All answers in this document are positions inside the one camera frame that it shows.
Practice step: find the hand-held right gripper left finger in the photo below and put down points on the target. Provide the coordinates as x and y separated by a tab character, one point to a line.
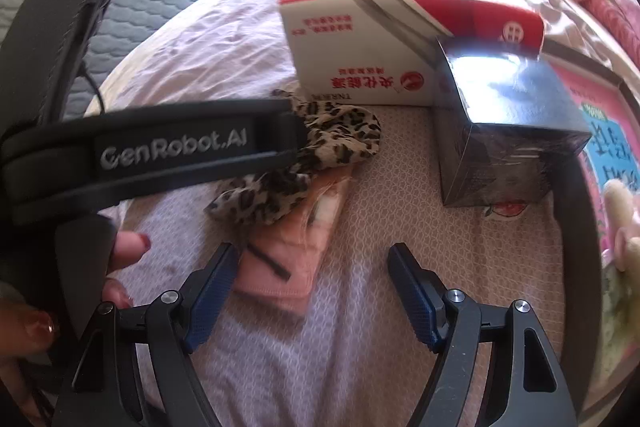
212	297

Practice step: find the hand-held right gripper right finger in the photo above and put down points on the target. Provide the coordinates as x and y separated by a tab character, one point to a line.
415	302

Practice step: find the pink cloth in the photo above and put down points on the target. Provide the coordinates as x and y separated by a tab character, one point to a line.
285	267

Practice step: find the leopard print cloth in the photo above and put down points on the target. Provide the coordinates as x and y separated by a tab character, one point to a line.
340	137

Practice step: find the dark tray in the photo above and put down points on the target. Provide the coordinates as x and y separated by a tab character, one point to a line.
580	257

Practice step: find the teddy bear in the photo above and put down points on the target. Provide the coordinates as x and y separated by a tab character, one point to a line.
622	217

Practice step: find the person's left hand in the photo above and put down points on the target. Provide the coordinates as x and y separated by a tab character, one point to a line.
127	244

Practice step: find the dark blue box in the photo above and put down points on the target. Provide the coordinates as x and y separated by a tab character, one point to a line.
500	157

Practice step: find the red and white tissue box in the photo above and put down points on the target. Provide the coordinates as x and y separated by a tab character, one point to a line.
360	57

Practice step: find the pink book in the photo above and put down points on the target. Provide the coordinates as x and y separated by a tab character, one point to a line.
615	142

